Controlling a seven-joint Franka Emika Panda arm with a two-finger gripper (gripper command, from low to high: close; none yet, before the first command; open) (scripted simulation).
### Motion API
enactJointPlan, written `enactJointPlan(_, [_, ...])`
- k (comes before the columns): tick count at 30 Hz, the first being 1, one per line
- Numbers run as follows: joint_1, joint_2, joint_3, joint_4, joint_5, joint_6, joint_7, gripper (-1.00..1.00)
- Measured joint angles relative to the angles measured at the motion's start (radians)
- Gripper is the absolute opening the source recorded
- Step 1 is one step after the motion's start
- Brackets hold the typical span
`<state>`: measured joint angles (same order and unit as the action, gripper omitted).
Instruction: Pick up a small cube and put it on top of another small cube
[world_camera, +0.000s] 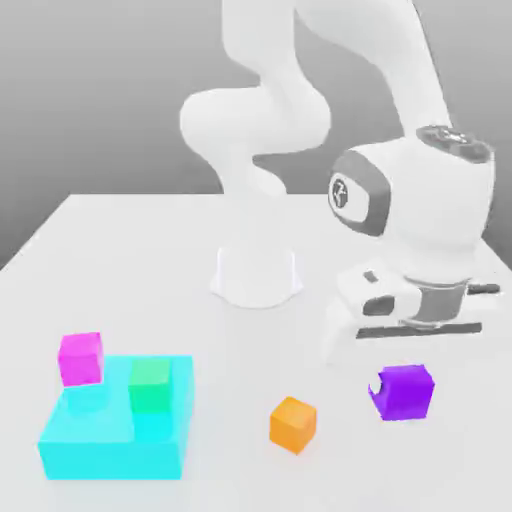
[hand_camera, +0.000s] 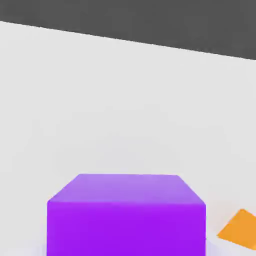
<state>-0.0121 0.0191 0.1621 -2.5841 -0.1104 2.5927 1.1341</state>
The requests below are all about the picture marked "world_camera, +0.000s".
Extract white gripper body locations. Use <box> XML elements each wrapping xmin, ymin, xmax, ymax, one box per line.
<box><xmin>324</xmin><ymin>297</ymin><xmax>485</xmax><ymax>367</ymax></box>

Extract small purple cube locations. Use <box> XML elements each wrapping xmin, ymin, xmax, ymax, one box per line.
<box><xmin>367</xmin><ymin>363</ymin><xmax>436</xmax><ymax>422</ymax></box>

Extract small orange cube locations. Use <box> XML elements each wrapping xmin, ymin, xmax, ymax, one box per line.
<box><xmin>268</xmin><ymin>395</ymin><xmax>318</xmax><ymax>456</ymax></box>

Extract small green cube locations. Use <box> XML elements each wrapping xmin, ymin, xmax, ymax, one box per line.
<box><xmin>127</xmin><ymin>358</ymin><xmax>172</xmax><ymax>414</ymax></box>

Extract small magenta cube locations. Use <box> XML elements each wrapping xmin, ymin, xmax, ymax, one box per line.
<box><xmin>57</xmin><ymin>331</ymin><xmax>104</xmax><ymax>388</ymax></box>

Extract large cyan box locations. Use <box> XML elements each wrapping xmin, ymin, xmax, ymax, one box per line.
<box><xmin>36</xmin><ymin>354</ymin><xmax>195</xmax><ymax>481</ymax></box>

